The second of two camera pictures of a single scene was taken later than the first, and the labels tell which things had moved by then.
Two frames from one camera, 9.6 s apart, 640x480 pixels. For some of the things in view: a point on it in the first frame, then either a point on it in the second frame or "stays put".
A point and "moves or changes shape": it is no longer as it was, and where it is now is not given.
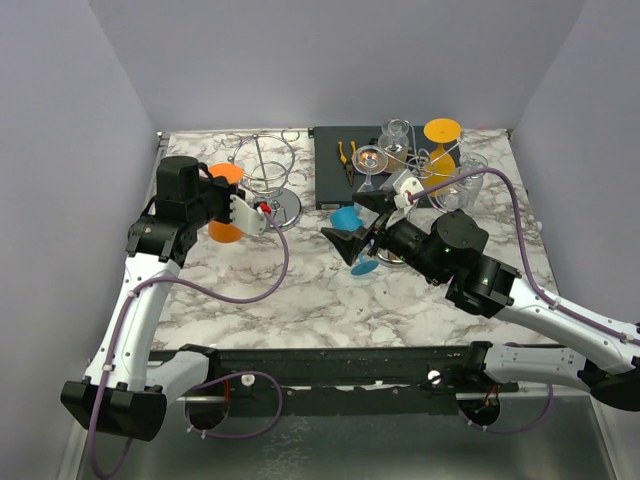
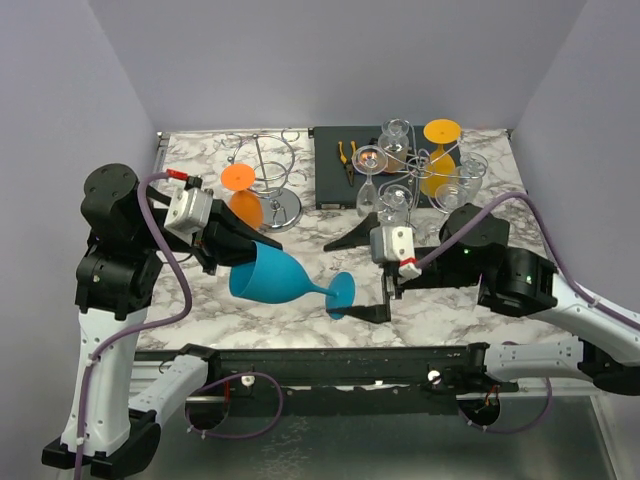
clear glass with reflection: (472, 183) stays put
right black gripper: (349, 243) -> (375, 313)
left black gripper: (226, 189) -> (227, 239)
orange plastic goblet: (219, 231) moves or changes shape
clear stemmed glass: (369, 160) stays put
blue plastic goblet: (349, 218) -> (275, 277)
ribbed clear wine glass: (395, 143) stays put
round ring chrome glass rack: (267, 163) stays put
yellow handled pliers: (343, 158) stays put
